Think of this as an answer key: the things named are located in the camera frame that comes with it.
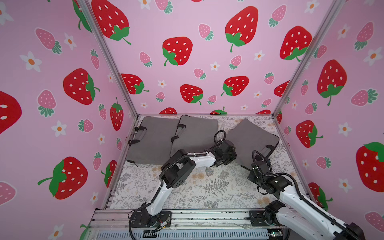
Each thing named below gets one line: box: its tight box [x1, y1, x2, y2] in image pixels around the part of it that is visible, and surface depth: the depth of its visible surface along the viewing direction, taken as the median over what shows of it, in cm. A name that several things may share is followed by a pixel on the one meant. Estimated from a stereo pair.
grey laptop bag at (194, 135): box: [170, 116, 219, 157], surface depth 106 cm
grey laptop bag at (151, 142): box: [125, 116, 182, 166], surface depth 104 cm
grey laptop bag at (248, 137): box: [225, 118, 280, 170], surface depth 106 cm
